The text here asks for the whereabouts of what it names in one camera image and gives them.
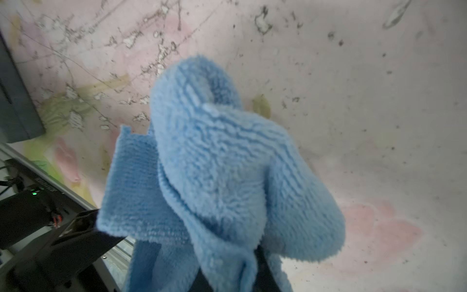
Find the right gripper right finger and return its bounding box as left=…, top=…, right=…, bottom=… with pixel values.
left=253, top=246, right=281, bottom=292

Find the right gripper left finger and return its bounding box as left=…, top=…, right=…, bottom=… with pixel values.
left=189, top=270, right=214, bottom=292

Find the blue microfiber cloth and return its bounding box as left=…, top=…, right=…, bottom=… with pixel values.
left=97, top=56, right=345, bottom=292

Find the dark grey eyeglass case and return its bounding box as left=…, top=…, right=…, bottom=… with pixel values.
left=1, top=38, right=45, bottom=144

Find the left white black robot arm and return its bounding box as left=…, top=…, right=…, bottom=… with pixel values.
left=1, top=189, right=122, bottom=292

